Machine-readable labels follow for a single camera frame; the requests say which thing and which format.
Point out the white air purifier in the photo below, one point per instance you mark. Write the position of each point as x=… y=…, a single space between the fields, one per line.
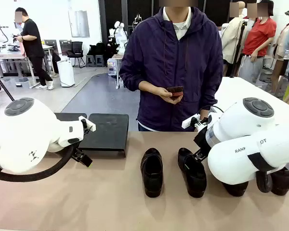
x=65 y=74

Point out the black camera tripod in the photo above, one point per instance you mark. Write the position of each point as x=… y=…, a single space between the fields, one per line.
x=239 y=43

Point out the person's left forearm purple sleeve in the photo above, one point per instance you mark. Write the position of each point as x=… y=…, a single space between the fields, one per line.
x=210 y=96

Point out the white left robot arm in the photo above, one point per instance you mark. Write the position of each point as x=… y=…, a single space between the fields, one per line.
x=26 y=134

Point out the brown shoe brush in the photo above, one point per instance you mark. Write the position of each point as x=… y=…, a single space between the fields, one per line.
x=175 y=90

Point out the white table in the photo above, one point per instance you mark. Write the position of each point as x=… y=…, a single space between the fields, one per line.
x=238 y=91

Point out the black office chair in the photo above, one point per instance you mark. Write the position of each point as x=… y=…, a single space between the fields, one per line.
x=77 y=48

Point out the black shoe stand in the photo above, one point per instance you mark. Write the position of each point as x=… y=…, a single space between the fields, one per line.
x=67 y=116
x=108 y=134

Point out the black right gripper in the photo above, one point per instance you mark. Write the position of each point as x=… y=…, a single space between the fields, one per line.
x=202 y=139

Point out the grey stool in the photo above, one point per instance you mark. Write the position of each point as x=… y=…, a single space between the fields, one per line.
x=100 y=59
x=90 y=59

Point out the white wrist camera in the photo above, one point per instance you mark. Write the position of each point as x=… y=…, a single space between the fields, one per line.
x=189 y=122
x=89 y=125

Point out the person in purple jacket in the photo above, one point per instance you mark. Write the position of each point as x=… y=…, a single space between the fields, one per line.
x=173 y=60

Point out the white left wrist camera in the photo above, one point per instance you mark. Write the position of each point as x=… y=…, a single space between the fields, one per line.
x=89 y=125

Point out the grey work desk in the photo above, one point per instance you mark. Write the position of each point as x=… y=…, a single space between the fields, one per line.
x=7 y=56

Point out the black tripod leg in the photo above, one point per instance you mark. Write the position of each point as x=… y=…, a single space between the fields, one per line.
x=4 y=89

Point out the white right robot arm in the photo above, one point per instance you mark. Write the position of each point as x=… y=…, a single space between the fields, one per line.
x=243 y=156

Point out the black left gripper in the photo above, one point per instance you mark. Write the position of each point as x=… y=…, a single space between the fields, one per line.
x=86 y=132

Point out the grey wall panel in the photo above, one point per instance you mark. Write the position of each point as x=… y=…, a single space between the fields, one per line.
x=79 y=24

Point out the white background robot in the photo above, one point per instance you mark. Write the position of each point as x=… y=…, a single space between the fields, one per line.
x=119 y=33

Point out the person's left hand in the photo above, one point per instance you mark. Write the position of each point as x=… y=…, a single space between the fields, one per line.
x=204 y=114

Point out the pile of black bags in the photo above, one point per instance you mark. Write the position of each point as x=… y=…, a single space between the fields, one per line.
x=98 y=49

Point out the glowing computer case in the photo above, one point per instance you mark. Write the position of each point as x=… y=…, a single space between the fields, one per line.
x=113 y=67

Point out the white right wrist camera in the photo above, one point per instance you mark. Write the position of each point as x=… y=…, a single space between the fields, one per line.
x=189 y=122

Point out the person's right forearm purple sleeve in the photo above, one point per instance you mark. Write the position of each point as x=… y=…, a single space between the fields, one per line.
x=137 y=83

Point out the black leather shoe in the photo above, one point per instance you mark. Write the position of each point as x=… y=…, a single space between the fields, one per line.
x=236 y=190
x=152 y=185
x=281 y=183
x=195 y=183

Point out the person's right hand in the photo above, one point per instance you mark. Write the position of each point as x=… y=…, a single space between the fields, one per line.
x=168 y=96

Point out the mannequin in beige jacket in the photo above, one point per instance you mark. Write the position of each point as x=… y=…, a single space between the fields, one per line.
x=231 y=36

